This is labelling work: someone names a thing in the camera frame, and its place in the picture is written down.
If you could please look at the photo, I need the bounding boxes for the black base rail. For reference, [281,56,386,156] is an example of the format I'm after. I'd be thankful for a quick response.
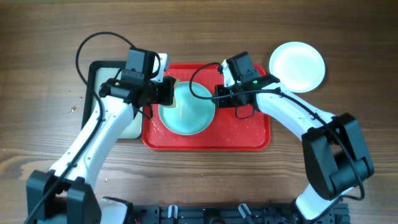
[99,195,351,224]

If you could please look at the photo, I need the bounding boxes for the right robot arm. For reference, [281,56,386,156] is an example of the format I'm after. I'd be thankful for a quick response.
[213,52,374,223]

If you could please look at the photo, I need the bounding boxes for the red plastic tray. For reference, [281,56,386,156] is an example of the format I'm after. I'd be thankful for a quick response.
[141,63,271,152]

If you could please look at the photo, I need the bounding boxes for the light blue plate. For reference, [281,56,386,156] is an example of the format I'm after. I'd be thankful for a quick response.
[159,82,216,136]

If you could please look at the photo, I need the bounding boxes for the black water tray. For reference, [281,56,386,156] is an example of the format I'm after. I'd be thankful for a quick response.
[81,60,143,139]

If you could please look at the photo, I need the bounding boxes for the green yellow sponge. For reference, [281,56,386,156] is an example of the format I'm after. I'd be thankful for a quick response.
[171,78,180,108]

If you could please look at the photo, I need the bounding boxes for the left black cable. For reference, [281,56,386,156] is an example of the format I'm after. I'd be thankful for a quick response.
[23,30,162,224]

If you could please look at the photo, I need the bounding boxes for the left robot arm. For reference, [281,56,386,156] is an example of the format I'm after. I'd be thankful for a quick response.
[26,48,178,223]

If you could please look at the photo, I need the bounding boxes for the white round plate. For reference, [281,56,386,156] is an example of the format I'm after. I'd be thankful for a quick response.
[269,42,326,93]

